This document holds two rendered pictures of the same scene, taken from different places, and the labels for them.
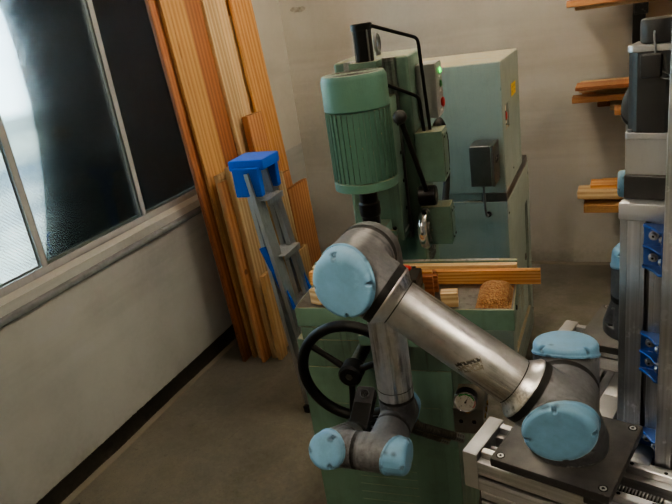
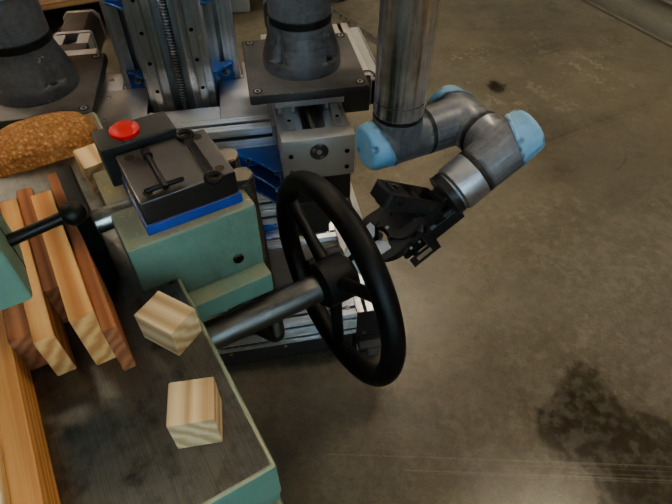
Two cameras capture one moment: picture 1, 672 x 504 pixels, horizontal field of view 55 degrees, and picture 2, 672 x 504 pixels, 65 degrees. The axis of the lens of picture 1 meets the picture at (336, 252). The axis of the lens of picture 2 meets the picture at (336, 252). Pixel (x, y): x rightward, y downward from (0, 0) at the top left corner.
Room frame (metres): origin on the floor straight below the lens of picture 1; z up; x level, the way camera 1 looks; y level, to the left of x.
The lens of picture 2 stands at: (1.74, 0.28, 1.33)
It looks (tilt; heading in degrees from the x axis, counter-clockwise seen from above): 47 degrees down; 219
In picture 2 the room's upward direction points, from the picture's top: straight up
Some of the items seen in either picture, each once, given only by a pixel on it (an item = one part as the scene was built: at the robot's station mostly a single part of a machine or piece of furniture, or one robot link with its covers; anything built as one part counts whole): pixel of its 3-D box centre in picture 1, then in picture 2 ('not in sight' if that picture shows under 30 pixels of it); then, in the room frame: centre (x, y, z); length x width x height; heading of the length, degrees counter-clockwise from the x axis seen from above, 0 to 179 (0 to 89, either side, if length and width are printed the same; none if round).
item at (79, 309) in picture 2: not in sight; (72, 272); (1.64, -0.13, 0.94); 0.18 x 0.02 x 0.07; 70
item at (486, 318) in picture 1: (403, 309); (116, 273); (1.59, -0.16, 0.87); 0.61 x 0.30 x 0.06; 70
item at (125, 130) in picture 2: not in sight; (124, 130); (1.52, -0.17, 1.02); 0.03 x 0.03 x 0.01
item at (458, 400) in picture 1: (466, 401); not in sight; (1.44, -0.28, 0.65); 0.06 x 0.04 x 0.08; 70
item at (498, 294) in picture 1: (494, 290); (40, 133); (1.53, -0.40, 0.92); 0.14 x 0.09 x 0.04; 160
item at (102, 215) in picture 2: not in sight; (117, 214); (1.57, -0.15, 0.95); 0.09 x 0.07 x 0.09; 70
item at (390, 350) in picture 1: (387, 329); (408, 4); (1.15, -0.08, 1.05); 0.12 x 0.11 x 0.49; 66
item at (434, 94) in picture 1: (430, 89); not in sight; (1.98, -0.36, 1.40); 0.10 x 0.06 x 0.16; 160
